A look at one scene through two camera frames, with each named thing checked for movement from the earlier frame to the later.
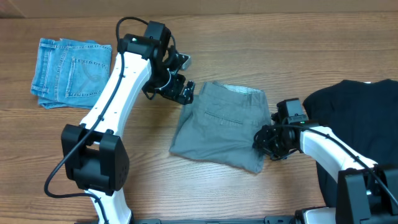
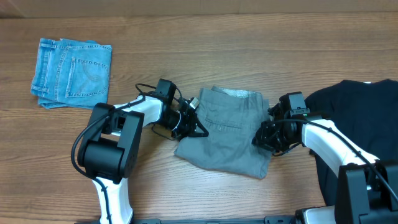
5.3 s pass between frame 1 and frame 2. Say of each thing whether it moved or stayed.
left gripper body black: moved
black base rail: stayed
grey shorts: moved
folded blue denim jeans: stayed
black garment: stayed
